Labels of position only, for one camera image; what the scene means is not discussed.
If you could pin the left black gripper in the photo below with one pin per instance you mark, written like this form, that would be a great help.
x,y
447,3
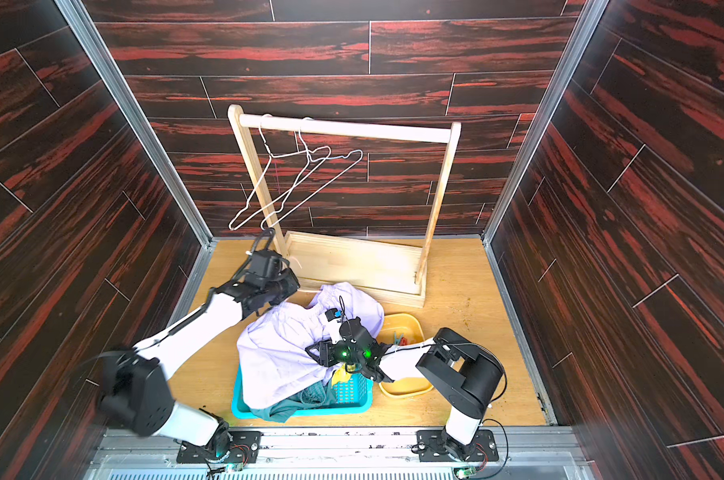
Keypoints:
x,y
293,284

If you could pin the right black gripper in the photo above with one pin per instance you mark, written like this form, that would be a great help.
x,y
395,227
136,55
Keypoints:
x,y
327,352

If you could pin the green shorts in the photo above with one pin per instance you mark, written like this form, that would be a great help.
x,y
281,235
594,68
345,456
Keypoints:
x,y
290,405

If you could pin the lilac shorts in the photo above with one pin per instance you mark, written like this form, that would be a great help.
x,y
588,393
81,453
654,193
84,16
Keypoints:
x,y
273,362

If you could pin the pink wire hanger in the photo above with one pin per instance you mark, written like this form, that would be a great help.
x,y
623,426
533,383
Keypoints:
x,y
272,180

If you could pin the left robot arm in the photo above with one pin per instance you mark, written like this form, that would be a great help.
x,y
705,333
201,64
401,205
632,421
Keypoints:
x,y
134,389

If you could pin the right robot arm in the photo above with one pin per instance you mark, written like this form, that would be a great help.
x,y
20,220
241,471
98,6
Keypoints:
x,y
466,374

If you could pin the turquoise plastic basket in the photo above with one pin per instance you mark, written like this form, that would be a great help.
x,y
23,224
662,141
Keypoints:
x,y
354,396

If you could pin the yellow plastic tray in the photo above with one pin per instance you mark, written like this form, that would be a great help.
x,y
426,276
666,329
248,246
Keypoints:
x,y
406,325

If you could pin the wooden clothes rack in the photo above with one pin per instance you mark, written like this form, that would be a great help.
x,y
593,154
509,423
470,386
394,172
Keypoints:
x,y
391,273

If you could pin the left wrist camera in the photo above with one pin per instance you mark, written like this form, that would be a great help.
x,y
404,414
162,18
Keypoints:
x,y
266,262

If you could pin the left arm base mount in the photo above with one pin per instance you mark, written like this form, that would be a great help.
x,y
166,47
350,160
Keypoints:
x,y
233,447

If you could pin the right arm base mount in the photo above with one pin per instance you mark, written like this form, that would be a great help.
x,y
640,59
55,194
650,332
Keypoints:
x,y
435,445

